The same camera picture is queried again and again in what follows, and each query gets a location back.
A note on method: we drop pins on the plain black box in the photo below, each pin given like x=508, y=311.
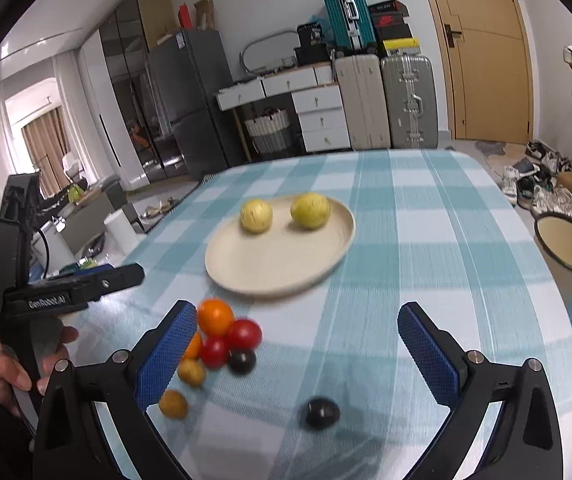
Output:
x=393, y=33

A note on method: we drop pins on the dark purple cherry tomato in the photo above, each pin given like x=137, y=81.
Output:
x=241, y=361
x=322, y=412

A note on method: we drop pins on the black red shoe box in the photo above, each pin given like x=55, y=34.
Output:
x=390, y=21

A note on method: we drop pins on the person's left hand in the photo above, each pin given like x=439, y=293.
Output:
x=1, y=370

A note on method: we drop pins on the yellow black box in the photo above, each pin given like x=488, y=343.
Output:
x=400, y=46

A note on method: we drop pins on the cream round plate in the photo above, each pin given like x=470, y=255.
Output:
x=276, y=260

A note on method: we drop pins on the oval mirror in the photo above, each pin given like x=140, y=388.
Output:
x=266, y=55

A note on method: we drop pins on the grey low table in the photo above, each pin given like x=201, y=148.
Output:
x=91, y=215

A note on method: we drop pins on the dark glass wardrobe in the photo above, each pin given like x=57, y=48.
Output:
x=131, y=85

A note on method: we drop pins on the white wicker basket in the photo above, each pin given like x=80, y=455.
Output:
x=268, y=135

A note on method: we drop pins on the red paper bag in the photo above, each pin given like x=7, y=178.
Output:
x=186, y=17

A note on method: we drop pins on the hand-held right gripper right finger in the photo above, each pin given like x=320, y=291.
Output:
x=428, y=355

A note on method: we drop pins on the teal suitcase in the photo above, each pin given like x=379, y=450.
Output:
x=338, y=10

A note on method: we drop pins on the black bag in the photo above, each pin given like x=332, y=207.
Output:
x=311, y=50

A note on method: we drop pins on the white desk with drawers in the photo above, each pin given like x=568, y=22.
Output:
x=318, y=102

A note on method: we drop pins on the silver suitcase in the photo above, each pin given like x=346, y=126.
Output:
x=406, y=100

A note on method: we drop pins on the brown paper bag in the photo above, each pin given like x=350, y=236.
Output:
x=204, y=14

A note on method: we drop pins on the yellow green packet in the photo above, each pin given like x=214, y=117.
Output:
x=87, y=262

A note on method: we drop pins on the beige suitcase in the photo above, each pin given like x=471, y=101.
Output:
x=361, y=105

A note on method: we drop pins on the grey refrigerator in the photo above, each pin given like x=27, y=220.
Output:
x=191, y=100

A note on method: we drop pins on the red cherry tomato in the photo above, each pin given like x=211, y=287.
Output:
x=244, y=335
x=214, y=352

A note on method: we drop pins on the yellow green guava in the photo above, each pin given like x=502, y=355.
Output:
x=310, y=211
x=256, y=216

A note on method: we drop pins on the white tall cabinet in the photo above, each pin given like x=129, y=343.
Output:
x=98, y=110

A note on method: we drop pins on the black orange shoe box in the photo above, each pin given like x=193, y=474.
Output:
x=388, y=8

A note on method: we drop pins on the green bag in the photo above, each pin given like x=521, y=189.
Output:
x=74, y=193

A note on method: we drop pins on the white paper roll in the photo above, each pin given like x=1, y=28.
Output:
x=121, y=232

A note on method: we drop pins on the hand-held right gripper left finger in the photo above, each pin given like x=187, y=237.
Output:
x=166, y=355

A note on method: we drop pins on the brown curtain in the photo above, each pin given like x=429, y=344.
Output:
x=41, y=150

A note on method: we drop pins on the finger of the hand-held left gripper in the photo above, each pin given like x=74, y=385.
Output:
x=118, y=276

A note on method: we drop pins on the brown longan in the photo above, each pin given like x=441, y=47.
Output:
x=191, y=372
x=173, y=404

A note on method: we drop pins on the orange tangerine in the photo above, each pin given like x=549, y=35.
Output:
x=194, y=346
x=215, y=316

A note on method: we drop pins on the large cardboard box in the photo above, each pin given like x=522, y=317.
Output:
x=156, y=15

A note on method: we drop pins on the group of shoes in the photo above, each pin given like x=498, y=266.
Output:
x=551, y=200

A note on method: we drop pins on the wooden door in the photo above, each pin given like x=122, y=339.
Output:
x=486, y=60

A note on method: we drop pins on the round black-rimmed stool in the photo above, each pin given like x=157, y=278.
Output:
x=566, y=245

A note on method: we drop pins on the blue white checked tablecloth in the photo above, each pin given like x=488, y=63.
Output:
x=416, y=240

